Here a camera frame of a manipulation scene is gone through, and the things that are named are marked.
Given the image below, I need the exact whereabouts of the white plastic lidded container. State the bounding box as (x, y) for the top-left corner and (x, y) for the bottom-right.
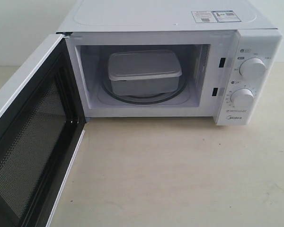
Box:
(107, 50), (182, 96)

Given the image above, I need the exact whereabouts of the white microwave door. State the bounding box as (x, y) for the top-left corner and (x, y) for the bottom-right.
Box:
(0, 34), (86, 227)

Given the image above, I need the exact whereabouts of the white microwave oven body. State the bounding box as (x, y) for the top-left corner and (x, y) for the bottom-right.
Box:
(57, 0), (282, 125)

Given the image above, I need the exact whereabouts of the lower white control knob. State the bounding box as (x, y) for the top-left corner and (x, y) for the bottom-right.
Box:
(231, 88), (254, 108)

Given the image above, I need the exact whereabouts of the white control knob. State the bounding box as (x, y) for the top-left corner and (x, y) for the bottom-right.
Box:
(239, 58), (266, 80)
(231, 88), (254, 108)

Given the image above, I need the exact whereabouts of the blue white label sticker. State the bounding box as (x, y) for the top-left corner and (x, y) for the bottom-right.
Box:
(191, 10), (241, 23)

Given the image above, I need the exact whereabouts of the upper white control knob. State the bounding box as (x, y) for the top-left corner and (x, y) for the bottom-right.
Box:
(239, 58), (266, 80)

